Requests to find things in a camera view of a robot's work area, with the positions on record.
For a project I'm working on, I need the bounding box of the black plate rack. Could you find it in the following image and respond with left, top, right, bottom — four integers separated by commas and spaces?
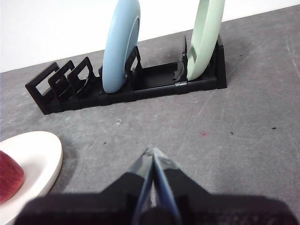
25, 35, 227, 116

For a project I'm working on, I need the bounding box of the cream yellow plate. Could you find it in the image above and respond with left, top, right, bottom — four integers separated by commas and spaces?
0, 130, 63, 225

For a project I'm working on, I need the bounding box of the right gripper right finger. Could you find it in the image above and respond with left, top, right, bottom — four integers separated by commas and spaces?
152, 147, 209, 225

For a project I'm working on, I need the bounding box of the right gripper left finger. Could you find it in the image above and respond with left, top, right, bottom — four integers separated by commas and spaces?
100, 147, 154, 225

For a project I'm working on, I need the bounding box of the blue plate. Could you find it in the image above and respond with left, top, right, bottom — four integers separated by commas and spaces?
102, 0, 142, 94

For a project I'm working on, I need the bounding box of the green plate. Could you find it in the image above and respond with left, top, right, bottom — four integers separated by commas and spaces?
186, 0, 225, 81

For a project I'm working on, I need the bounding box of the red apple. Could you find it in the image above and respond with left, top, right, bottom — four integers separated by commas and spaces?
0, 150, 25, 204

